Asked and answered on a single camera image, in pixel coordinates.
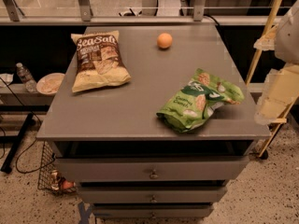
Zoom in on brown sea salt chip bag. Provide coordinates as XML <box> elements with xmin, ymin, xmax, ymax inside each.
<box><xmin>71</xmin><ymin>31</ymin><xmax>131</xmax><ymax>92</ymax></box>

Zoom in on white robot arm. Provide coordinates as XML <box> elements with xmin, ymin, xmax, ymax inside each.
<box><xmin>253</xmin><ymin>1</ymin><xmax>299</xmax><ymax>125</ymax></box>

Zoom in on green coconut crunch snack bag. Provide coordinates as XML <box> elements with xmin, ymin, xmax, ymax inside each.
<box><xmin>156</xmin><ymin>68</ymin><xmax>245</xmax><ymax>133</ymax></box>

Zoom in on grey drawer cabinet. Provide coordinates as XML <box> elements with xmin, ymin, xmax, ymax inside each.
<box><xmin>38</xmin><ymin>23</ymin><xmax>269</xmax><ymax>207</ymax></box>

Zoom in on orange fruit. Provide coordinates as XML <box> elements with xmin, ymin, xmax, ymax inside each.
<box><xmin>157</xmin><ymin>33</ymin><xmax>173</xmax><ymax>49</ymax></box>

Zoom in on top grey drawer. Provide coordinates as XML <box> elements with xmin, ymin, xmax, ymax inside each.
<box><xmin>55</xmin><ymin>156</ymin><xmax>249</xmax><ymax>182</ymax></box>

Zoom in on grey drawer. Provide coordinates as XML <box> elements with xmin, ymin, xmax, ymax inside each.
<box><xmin>78</xmin><ymin>187</ymin><xmax>227</xmax><ymax>204</ymax></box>
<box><xmin>93</xmin><ymin>205</ymin><xmax>213</xmax><ymax>219</ymax></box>
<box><xmin>55</xmin><ymin>156</ymin><xmax>249</xmax><ymax>182</ymax></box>

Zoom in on middle grey drawer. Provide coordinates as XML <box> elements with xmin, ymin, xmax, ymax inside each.
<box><xmin>78</xmin><ymin>187</ymin><xmax>227</xmax><ymax>204</ymax></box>

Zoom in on bottom grey drawer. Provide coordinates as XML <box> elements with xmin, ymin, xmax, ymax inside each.
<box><xmin>93</xmin><ymin>205</ymin><xmax>213</xmax><ymax>219</ymax></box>

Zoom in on clear plastic water bottle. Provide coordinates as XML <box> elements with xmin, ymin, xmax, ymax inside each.
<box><xmin>16</xmin><ymin>63</ymin><xmax>37</xmax><ymax>93</ymax></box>

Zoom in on metal railing with posts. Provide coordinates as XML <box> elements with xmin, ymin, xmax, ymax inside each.
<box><xmin>0</xmin><ymin>0</ymin><xmax>299</xmax><ymax>26</ymax></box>

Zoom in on black wire basket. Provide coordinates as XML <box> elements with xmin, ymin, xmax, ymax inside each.
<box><xmin>37</xmin><ymin>143</ymin><xmax>77</xmax><ymax>196</ymax></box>

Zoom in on yellow ladder frame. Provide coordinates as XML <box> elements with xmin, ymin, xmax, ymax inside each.
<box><xmin>246</xmin><ymin>0</ymin><xmax>299</xmax><ymax>160</ymax></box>

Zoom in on black cable on floor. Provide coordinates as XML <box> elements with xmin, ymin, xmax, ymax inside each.
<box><xmin>0</xmin><ymin>77</ymin><xmax>56</xmax><ymax>175</ymax></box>

